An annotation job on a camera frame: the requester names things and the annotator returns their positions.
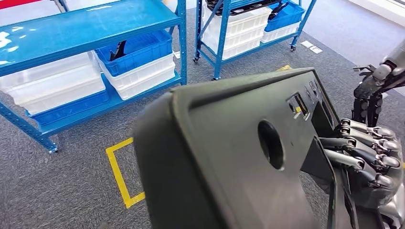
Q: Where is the bystander robot grey hand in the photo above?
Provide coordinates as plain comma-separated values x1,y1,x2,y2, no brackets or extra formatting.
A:
352,74,385,128

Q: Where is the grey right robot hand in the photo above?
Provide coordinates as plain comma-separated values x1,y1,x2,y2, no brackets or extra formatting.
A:
320,118,405,229

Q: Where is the large black plastic panel part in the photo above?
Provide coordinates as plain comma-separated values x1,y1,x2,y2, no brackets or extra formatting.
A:
133,67,362,229

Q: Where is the small black plastic part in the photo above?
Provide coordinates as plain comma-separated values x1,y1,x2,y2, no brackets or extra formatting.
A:
109,40,127,62
268,1,289,20

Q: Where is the blue metal shelf rack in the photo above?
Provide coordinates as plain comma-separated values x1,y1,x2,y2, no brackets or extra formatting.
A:
193,0,318,81
0,0,188,155

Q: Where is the blue plastic bin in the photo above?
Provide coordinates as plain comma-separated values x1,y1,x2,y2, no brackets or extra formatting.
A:
264,1,305,33
94,30,174,77
28,90,110,127

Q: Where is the yellow floor tape rectangle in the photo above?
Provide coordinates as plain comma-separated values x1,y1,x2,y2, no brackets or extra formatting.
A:
105,137,146,209

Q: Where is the red floor tape line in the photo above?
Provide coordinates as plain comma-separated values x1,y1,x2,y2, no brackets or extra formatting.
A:
0,0,42,10

